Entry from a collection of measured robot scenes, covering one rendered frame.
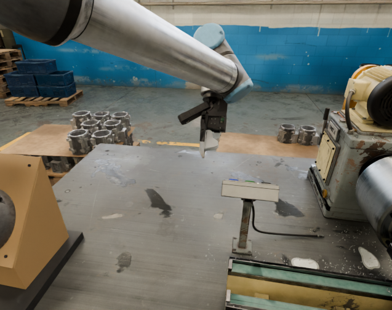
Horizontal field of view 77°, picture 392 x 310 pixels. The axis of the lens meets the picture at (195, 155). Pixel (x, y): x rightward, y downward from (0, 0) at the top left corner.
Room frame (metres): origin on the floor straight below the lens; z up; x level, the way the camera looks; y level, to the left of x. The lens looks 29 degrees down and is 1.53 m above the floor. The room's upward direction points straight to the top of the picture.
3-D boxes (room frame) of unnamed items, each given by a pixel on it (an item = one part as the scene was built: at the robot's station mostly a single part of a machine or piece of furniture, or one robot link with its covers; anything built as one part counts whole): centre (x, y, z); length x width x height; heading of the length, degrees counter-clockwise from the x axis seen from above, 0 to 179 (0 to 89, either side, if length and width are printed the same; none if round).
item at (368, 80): (0.95, -0.68, 1.16); 0.33 x 0.26 x 0.42; 170
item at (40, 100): (5.08, 3.09, 0.39); 1.20 x 0.80 x 0.79; 89
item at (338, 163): (0.90, -0.70, 0.99); 0.35 x 0.31 x 0.37; 170
